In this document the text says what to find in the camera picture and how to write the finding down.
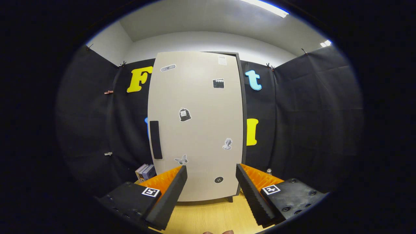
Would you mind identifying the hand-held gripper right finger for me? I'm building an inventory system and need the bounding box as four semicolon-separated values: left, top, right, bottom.
236;163;328;228

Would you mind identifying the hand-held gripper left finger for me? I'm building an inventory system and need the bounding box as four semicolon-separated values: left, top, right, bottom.
97;165;188;231

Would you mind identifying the dark grey shoe cabinet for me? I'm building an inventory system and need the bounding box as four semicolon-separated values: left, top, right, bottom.
147;51;247;203

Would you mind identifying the blue cover book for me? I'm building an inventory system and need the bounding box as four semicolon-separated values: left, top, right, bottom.
141;164;157;181

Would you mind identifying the black backdrop cloth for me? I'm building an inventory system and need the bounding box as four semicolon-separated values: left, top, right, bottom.
55;44;364;199

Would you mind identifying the long ceiling light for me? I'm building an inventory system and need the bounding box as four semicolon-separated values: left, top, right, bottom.
240;0;290;18

